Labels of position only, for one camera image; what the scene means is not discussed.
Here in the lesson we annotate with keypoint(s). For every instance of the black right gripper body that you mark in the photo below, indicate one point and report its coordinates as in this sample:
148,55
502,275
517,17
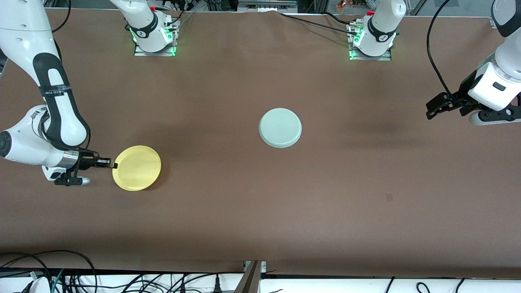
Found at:
86,161

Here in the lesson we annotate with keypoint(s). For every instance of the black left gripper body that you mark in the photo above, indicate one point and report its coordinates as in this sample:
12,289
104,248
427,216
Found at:
461,96

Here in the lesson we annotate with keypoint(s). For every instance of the yellow plate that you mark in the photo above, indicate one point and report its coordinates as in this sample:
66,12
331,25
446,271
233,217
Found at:
138,169

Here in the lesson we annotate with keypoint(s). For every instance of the pale green plate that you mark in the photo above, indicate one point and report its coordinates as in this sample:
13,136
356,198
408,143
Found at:
281,127

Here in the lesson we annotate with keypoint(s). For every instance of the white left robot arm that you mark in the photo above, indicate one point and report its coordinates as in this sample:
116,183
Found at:
382,24

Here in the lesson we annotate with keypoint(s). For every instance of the colourful background objects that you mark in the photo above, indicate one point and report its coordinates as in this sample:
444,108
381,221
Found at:
346,5

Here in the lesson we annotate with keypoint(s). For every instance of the brown table cover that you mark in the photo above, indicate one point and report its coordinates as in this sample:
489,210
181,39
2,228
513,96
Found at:
260,211

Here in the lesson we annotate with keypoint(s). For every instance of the black plug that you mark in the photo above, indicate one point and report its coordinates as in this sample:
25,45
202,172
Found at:
217,285

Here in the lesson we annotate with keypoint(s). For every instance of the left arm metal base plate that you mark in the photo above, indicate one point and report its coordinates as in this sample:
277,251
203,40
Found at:
384,58

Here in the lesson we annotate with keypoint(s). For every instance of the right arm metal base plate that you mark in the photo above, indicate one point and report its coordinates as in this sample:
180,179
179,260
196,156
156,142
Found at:
163,53

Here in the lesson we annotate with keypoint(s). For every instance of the aluminium profile post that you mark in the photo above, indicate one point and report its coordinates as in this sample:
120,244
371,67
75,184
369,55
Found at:
250,280

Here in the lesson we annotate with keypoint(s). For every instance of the aluminium frame rail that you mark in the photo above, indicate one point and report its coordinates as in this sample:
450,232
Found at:
264,6

